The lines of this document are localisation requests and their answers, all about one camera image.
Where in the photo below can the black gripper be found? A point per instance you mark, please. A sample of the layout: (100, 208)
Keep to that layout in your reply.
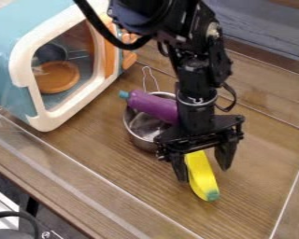
(200, 129)

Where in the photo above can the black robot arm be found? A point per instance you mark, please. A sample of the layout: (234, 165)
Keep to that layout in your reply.
(184, 26)

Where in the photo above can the yellow toy banana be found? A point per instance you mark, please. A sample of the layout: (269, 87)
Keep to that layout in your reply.
(200, 176)

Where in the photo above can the silver metal pot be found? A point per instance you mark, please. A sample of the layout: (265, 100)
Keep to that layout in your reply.
(141, 126)

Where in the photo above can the purple toy eggplant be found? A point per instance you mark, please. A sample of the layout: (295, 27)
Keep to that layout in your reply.
(162, 108)

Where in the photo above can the orange plate in microwave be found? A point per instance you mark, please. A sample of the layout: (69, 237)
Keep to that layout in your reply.
(56, 76)

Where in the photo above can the blue toy microwave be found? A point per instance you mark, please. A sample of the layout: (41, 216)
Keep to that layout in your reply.
(43, 31)

